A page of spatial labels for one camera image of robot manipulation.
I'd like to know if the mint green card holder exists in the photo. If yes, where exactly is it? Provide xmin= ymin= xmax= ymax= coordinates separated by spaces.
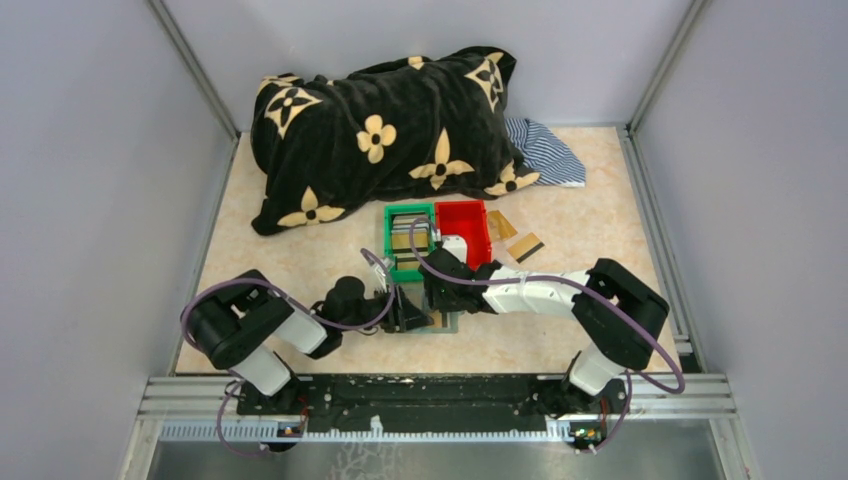
xmin=402 ymin=289 xmax=459 ymax=334

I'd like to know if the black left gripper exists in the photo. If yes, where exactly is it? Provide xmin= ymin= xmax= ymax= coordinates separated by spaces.
xmin=341 ymin=283 xmax=435 ymax=333

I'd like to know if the gold card with stripe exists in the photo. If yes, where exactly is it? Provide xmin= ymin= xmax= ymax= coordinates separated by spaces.
xmin=507 ymin=233 xmax=545 ymax=263

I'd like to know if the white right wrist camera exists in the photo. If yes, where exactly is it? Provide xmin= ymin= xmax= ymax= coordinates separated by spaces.
xmin=442 ymin=235 xmax=468 ymax=263

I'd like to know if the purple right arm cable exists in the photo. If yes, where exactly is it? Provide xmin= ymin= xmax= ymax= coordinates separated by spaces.
xmin=407 ymin=217 xmax=686 ymax=454

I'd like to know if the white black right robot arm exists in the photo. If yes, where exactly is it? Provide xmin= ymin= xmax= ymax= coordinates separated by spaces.
xmin=419 ymin=247 xmax=670 ymax=412

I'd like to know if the blue white striped cloth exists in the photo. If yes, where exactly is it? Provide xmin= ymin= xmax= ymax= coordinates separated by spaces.
xmin=505 ymin=118 xmax=587 ymax=188

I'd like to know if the stack of cards in bin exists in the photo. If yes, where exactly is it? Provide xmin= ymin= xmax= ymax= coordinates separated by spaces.
xmin=389 ymin=212 xmax=432 ymax=271

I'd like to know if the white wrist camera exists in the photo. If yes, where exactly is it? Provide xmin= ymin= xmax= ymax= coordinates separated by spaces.
xmin=372 ymin=257 xmax=394 ymax=291
xmin=442 ymin=235 xmax=468 ymax=263

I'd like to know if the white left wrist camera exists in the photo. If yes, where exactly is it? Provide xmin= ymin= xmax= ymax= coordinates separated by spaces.
xmin=372 ymin=257 xmax=394 ymax=291

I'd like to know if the black floral blanket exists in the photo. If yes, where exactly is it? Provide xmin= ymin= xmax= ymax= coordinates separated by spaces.
xmin=250 ymin=46 xmax=540 ymax=236

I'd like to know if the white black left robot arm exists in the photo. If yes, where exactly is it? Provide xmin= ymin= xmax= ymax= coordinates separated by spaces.
xmin=180 ymin=270 xmax=433 ymax=414

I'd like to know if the green plastic bin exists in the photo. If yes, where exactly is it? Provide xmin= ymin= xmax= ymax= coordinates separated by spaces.
xmin=383 ymin=203 xmax=436 ymax=283

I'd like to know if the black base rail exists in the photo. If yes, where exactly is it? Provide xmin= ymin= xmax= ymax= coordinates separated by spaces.
xmin=236 ymin=374 xmax=627 ymax=434

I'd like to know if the gold patterned card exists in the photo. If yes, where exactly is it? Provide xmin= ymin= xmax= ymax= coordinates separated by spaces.
xmin=487 ymin=210 xmax=518 ymax=242

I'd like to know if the red plastic bin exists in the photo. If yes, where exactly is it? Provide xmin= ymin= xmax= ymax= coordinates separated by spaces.
xmin=434 ymin=200 xmax=492 ymax=270

